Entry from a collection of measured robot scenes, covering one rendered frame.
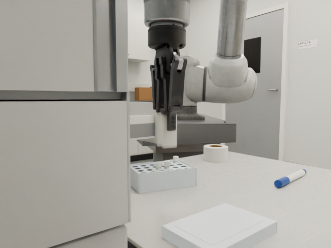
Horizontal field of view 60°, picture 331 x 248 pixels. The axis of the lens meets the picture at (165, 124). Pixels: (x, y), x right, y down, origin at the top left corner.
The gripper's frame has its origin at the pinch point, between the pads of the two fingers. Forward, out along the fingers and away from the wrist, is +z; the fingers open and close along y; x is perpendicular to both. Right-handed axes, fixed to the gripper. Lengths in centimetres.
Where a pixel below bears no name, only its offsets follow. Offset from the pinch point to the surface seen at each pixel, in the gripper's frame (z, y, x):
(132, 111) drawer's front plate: -2.6, 28.1, -1.3
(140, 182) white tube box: 9.3, -3.1, 6.7
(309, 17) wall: -105, 208, -280
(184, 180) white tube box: 10.0, -3.2, -2.5
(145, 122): -0.2, 16.8, -1.2
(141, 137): 3.4, 16.1, 0.1
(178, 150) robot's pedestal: 15, 50, -27
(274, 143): 55, 246, -268
